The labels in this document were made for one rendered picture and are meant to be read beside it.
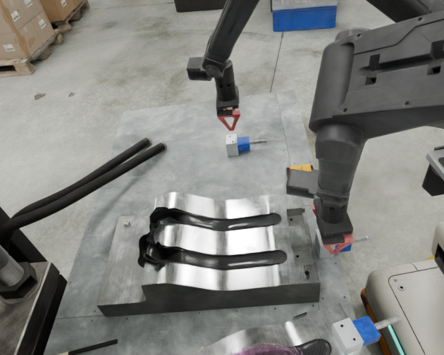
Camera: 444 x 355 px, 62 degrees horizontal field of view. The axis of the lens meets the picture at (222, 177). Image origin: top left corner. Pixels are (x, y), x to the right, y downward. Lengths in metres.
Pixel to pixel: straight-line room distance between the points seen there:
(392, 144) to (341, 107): 2.22
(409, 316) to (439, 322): 0.09
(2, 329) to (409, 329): 1.23
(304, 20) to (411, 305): 3.00
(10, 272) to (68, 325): 0.21
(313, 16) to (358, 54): 3.60
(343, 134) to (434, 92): 0.08
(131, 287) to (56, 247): 1.46
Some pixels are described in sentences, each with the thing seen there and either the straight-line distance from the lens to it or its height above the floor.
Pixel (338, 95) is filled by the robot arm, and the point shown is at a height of 1.42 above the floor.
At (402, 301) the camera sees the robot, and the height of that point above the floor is 0.28.
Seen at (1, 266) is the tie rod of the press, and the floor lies 0.91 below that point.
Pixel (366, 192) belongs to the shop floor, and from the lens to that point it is 2.21.
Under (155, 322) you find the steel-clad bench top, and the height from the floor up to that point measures 0.80.
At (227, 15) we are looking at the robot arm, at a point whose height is 1.31.
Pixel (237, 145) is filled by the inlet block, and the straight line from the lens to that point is 1.20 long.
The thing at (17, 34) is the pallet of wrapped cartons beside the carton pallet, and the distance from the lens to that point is 4.39.
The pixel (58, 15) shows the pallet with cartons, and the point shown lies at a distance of 5.21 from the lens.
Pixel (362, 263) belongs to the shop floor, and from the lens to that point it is 1.92.
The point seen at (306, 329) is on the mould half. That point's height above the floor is 0.85.
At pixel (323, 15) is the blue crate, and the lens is 3.93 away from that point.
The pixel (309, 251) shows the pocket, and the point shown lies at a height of 0.86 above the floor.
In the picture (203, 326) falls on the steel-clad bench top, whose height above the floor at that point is 0.80.
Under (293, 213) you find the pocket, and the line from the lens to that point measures 0.95.
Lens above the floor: 1.60
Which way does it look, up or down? 44 degrees down
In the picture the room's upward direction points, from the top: 12 degrees counter-clockwise
